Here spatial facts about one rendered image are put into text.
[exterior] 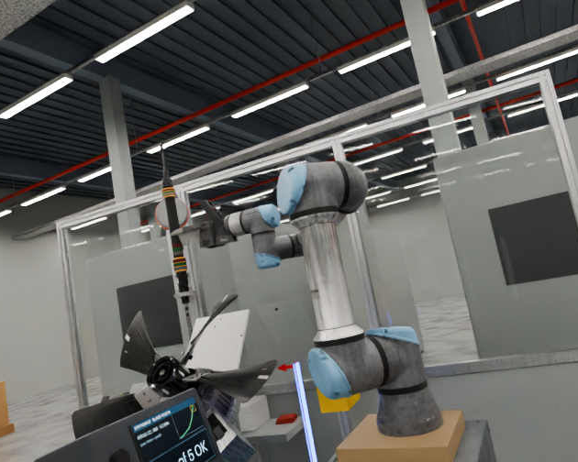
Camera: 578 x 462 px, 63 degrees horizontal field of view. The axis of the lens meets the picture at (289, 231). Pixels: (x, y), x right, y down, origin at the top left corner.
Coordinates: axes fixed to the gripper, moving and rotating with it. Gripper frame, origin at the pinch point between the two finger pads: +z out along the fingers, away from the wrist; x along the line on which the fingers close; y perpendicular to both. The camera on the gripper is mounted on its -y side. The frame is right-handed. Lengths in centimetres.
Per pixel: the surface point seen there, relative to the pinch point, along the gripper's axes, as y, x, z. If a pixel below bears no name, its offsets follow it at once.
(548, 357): 68, 70, -103
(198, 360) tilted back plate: 45, 29, 21
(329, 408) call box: 66, 21, -33
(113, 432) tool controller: 42, -79, -38
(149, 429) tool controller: 43, -72, -38
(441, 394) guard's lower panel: 77, 70, -62
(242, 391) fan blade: 52, -9, -19
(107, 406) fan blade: 51, -10, 31
